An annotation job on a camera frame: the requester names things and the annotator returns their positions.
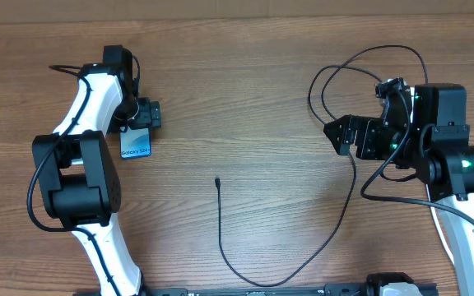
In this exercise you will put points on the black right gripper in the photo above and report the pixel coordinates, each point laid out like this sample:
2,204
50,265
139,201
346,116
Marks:
367,136

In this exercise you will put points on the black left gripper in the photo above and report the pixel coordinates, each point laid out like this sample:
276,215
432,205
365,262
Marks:
148,116

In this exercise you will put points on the Samsung Galaxy smartphone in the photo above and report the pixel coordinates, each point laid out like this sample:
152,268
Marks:
135,143

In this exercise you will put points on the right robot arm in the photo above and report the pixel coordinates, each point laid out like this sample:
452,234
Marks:
423,128

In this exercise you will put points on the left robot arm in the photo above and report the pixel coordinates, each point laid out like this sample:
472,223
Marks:
75,187

